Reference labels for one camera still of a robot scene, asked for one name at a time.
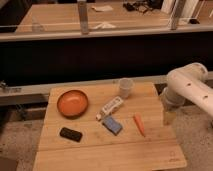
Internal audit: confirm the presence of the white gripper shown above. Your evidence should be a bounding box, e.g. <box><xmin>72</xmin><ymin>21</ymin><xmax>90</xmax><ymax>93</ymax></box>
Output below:
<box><xmin>160</xmin><ymin>89</ymin><xmax>183</xmax><ymax>125</ymax></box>

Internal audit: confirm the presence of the white plastic bottle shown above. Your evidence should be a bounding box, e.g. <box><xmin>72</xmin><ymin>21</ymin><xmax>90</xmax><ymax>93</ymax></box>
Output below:
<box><xmin>96</xmin><ymin>96</ymin><xmax>123</xmax><ymax>121</ymax></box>

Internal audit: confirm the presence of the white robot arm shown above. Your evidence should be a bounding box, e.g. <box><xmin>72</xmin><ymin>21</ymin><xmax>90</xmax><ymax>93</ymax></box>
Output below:
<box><xmin>160</xmin><ymin>62</ymin><xmax>213</xmax><ymax>125</ymax></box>

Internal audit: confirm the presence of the orange ceramic bowl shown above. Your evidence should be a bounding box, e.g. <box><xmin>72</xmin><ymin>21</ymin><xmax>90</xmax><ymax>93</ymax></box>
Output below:
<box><xmin>57</xmin><ymin>90</ymin><xmax>89</xmax><ymax>117</ymax></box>

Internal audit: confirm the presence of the clear plastic bottle background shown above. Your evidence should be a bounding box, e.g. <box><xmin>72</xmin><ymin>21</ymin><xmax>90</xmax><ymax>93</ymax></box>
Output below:
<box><xmin>31</xmin><ymin>18</ymin><xmax>44</xmax><ymax>32</ymax></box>

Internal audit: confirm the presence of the orange carrot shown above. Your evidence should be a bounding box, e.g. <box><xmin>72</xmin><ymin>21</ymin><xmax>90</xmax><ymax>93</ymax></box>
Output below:
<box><xmin>133</xmin><ymin>114</ymin><xmax>146</xmax><ymax>137</ymax></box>

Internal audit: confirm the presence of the clear plastic cup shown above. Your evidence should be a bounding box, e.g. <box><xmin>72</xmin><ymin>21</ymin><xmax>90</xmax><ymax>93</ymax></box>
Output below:
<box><xmin>119</xmin><ymin>78</ymin><xmax>134</xmax><ymax>99</ymax></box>

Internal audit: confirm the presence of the blue sponge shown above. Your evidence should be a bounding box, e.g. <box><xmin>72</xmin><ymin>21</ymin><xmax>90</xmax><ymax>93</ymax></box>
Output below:
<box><xmin>102</xmin><ymin>116</ymin><xmax>122</xmax><ymax>135</ymax></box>

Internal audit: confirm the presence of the wooden cutting board table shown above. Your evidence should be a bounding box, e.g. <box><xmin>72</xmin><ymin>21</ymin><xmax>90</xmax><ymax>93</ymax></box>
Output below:
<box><xmin>33</xmin><ymin>82</ymin><xmax>187</xmax><ymax>171</ymax></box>

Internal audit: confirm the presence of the black rectangular case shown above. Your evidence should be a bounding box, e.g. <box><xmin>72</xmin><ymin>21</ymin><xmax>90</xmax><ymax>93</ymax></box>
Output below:
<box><xmin>60</xmin><ymin>127</ymin><xmax>83</xmax><ymax>142</ymax></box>

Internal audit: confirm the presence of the white crumpled paper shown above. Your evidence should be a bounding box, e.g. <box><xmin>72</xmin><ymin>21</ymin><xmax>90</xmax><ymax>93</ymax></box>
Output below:
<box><xmin>92</xmin><ymin>22</ymin><xmax>116</xmax><ymax>29</ymax></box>

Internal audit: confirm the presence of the white paper sheet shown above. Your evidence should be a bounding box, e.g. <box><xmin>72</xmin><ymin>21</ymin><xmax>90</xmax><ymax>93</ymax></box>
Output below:
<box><xmin>91</xmin><ymin>5</ymin><xmax>113</xmax><ymax>12</ymax></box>

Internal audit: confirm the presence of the grey metal post right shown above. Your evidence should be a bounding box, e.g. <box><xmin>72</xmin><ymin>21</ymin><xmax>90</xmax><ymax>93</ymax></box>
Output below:
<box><xmin>170</xmin><ymin>0</ymin><xmax>186</xmax><ymax>30</ymax></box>

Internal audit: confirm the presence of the grey metal post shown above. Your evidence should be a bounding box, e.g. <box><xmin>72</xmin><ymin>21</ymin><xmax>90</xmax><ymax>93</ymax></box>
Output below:
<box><xmin>77</xmin><ymin>0</ymin><xmax>89</xmax><ymax>34</ymax></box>
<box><xmin>170</xmin><ymin>0</ymin><xmax>186</xmax><ymax>30</ymax></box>

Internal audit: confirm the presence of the black cables bundle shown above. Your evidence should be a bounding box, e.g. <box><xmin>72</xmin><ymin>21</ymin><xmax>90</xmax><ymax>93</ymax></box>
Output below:
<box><xmin>122</xmin><ymin>0</ymin><xmax>164</xmax><ymax>14</ymax></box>

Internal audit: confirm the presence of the grey metal rail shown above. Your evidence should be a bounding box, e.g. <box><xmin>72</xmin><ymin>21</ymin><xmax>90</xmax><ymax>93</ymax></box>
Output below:
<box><xmin>0</xmin><ymin>74</ymin><xmax>213</xmax><ymax>107</ymax></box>

